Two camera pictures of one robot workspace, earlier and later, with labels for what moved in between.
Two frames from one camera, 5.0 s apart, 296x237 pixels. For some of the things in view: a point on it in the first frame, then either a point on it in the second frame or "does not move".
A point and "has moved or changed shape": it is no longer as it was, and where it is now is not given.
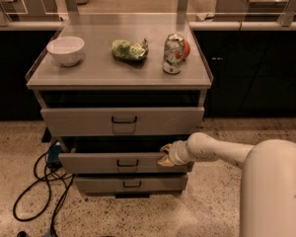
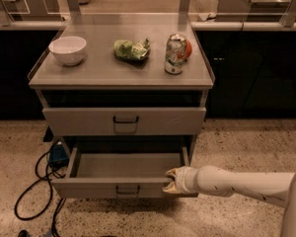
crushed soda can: [174, 53] does not move
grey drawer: [115, 164] has moved or changed shape
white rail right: [246, 26] does not move
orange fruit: [186, 50] does not move
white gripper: [175, 153] to [186, 180]
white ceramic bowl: [66, 49] does not move
